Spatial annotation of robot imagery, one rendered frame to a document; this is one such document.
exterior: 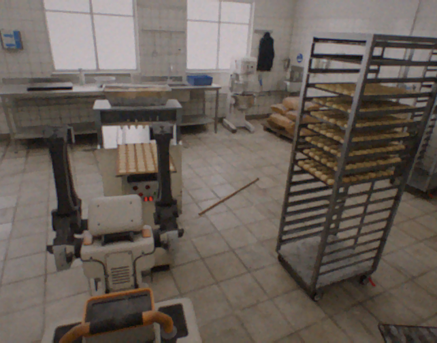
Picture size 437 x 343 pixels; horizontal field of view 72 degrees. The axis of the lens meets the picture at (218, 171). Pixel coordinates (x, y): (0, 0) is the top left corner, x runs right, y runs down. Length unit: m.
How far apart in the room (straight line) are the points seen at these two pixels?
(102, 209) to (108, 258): 0.19
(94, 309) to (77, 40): 5.08
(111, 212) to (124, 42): 4.90
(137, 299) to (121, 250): 0.20
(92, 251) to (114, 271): 0.12
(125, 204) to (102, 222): 0.11
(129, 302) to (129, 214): 0.33
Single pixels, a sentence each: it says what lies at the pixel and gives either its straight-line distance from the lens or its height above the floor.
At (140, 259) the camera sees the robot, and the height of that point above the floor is 0.94.
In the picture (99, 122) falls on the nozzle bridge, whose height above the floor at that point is 1.06.
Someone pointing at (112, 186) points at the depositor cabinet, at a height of 0.47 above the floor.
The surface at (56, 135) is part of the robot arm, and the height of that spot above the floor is 1.39.
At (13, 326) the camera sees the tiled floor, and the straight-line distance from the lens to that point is 2.56.
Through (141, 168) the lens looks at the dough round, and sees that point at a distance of 2.12.
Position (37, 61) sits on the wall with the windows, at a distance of 5.82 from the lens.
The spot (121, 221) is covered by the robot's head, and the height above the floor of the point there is 1.09.
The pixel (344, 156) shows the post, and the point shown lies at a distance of 1.88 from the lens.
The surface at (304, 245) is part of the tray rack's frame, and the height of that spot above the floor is 0.15.
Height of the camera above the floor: 1.79
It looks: 25 degrees down
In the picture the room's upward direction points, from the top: 3 degrees clockwise
